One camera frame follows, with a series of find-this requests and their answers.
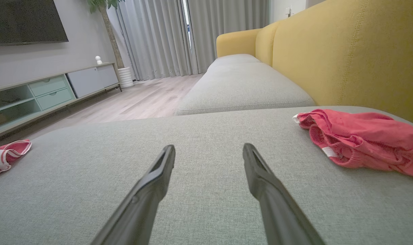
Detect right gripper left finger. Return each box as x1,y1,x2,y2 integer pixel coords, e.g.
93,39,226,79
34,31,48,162
91,145,176,245

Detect wide grey sofa ottoman cushion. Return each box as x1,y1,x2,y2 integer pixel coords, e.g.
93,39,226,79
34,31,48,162
0,106,413,245

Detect red shorts with white trim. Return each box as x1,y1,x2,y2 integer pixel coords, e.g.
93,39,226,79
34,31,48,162
292,109,413,181

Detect white ribbed plant pot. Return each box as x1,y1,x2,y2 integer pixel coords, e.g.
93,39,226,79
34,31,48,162
118,67,134,88

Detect pale green TV cabinet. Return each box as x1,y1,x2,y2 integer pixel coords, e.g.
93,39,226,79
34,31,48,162
0,62,122,140

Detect tall green potted tree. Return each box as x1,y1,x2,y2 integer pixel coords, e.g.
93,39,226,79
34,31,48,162
87,0,125,69

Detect long grey sofa seat cushion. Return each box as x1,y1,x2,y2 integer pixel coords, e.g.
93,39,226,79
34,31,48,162
175,62,316,116

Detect red shirt with white sleeves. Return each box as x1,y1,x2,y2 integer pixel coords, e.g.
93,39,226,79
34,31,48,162
0,134,32,180

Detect short grey sofa seat cushion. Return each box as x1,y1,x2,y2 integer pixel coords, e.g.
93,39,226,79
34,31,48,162
208,54,261,68

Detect yellow sofa backrest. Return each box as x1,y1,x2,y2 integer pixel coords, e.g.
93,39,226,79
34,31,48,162
216,0,413,125

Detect black wall television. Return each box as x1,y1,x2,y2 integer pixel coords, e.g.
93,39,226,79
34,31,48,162
0,0,69,47

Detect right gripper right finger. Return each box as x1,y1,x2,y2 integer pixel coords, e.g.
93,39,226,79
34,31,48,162
243,143,327,245

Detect grey curtain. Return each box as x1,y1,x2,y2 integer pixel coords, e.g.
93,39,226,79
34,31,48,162
116,0,200,81
188,0,270,74

